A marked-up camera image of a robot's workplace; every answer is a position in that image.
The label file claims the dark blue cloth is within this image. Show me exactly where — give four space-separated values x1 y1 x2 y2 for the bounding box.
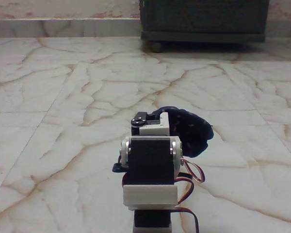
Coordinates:
151 105 215 158

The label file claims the black cabinet caster wheel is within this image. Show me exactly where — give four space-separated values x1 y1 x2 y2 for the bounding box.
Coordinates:
151 41 163 53

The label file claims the dark wooden cabinet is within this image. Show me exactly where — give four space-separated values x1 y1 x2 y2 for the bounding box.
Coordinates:
139 0 270 44

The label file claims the white red servo cable loop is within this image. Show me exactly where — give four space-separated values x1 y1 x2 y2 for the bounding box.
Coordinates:
180 157 206 184

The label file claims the brown red black servo cable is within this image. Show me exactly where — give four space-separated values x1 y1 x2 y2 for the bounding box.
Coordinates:
171 171 200 233

